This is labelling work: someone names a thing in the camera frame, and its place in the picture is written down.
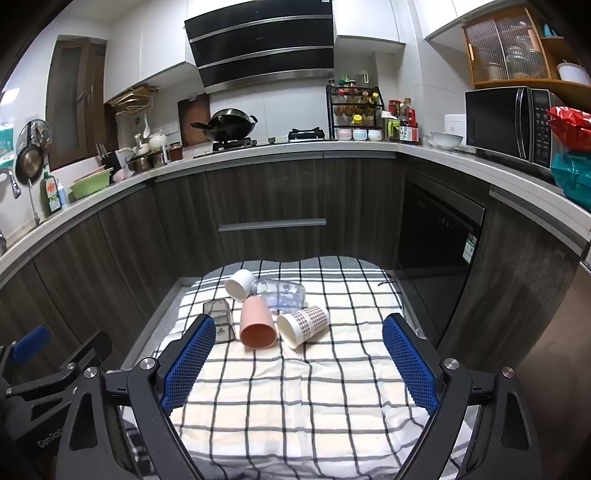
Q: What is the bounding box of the black microwave oven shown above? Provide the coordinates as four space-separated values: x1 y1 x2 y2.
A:
464 87 566 171

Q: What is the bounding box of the hanging frying pan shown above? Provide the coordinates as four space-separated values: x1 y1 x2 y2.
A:
14 119 51 186

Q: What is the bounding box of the black built-in dishwasher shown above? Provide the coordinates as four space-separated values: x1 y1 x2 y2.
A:
397 168 487 319

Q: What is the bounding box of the wooden ribbed glass cabinet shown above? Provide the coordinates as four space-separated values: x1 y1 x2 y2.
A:
462 6 591 90

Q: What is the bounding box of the black wok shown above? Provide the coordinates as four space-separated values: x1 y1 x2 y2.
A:
190 108 258 143

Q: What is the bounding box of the green plastic basin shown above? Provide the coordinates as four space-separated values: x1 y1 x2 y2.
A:
69 169 114 200

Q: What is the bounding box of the black white checked cloth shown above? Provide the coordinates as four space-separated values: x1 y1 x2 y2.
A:
122 255 468 480

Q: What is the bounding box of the white rice cooker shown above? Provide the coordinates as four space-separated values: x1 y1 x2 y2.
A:
444 114 468 139

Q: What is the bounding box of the black spice rack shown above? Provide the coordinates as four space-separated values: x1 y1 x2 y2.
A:
326 79 384 141

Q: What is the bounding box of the black knife block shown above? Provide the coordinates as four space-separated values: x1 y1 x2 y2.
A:
95 143 121 172

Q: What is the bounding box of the pink cup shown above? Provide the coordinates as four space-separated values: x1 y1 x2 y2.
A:
239 296 278 348

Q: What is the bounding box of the dark wooden door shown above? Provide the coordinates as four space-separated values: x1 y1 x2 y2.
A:
46 39 110 171

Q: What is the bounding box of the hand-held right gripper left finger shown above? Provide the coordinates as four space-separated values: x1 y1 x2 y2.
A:
55 314 217 480

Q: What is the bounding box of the red plastic bag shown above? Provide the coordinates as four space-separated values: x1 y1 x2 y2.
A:
547 106 591 154

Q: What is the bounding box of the black gas stove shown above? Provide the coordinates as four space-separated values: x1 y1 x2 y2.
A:
194 126 329 158

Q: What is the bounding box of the teal plastic bag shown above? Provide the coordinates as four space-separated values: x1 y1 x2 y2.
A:
550 151 591 211

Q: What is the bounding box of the wall rack with boards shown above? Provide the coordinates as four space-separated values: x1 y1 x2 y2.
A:
105 84 160 114

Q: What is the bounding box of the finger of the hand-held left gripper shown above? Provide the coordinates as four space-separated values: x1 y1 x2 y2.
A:
6 331 113 408
0 325 51 371

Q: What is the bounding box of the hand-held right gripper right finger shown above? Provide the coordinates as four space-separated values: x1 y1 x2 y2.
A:
382 313 543 480

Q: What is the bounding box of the clear plastic cup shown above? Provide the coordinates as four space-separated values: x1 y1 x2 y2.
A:
250 278 306 310

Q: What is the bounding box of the green dish soap bottle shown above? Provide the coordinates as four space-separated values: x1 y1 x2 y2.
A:
39 172 64 217

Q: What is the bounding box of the white cup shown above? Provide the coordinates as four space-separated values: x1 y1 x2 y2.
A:
225 269 257 302

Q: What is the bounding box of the white pot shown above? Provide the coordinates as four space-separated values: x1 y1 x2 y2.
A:
556 61 591 85

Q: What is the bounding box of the metal drawer handle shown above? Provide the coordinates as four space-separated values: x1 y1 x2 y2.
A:
218 218 327 233

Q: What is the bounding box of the grey transparent cup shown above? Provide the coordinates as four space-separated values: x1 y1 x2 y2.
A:
203 298 235 343

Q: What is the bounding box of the copper pot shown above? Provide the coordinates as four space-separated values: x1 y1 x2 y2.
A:
127 154 167 174

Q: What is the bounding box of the patterned paper cup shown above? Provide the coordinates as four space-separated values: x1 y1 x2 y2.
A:
276 305 330 348

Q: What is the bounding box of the black range hood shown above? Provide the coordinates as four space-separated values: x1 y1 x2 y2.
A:
184 0 337 88

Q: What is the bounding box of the large white bowl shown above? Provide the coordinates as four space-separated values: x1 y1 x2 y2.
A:
430 131 465 150

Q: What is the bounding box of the wooden cutting board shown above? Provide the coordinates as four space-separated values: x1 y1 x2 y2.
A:
178 93 212 147

